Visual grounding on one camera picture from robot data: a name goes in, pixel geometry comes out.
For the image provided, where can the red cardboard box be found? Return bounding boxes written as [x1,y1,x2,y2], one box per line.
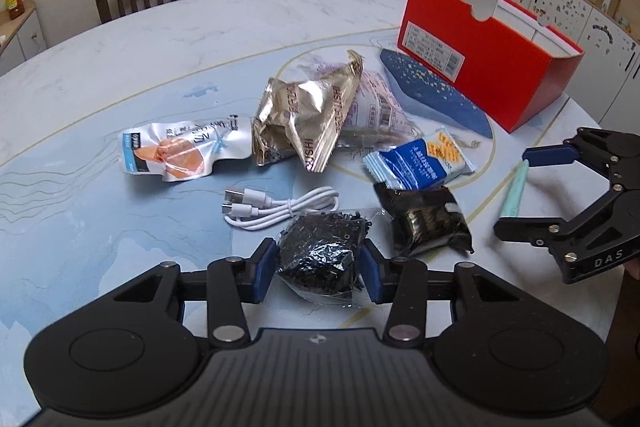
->
[396,0,586,135]

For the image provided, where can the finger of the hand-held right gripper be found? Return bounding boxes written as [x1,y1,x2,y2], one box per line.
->
[494,191,627,249]
[522,127,640,194]

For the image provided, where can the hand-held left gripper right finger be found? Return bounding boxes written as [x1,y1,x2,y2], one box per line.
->
[361,239,538,348]

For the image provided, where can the gold foil snack packet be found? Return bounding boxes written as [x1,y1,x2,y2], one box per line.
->
[250,49,363,174]

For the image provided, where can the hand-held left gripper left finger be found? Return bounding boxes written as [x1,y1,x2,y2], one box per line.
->
[102,238,278,348]

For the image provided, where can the black crinkly plastic packet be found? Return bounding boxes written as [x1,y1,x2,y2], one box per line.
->
[274,206,383,308]

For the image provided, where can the black snack packet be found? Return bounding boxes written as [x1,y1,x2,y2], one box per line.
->
[372,182,475,258]

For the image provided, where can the blue white cracker packet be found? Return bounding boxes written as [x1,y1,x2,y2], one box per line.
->
[362,127,477,192]

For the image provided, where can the white cabinet with stickers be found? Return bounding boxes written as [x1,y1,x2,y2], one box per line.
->
[480,0,640,122]

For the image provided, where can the white sideboard with wooden top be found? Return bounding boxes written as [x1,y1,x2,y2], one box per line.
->
[0,0,48,78]

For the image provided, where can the silver pouch with orange picture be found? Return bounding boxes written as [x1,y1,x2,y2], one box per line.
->
[118,112,253,182]

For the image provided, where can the teal pen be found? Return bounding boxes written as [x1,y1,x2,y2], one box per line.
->
[495,159,530,220]

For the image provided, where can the white usb cable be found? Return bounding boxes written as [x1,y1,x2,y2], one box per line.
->
[219,186,341,234]

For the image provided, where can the white purple snack packet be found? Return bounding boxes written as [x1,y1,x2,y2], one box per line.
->
[312,62,423,148]

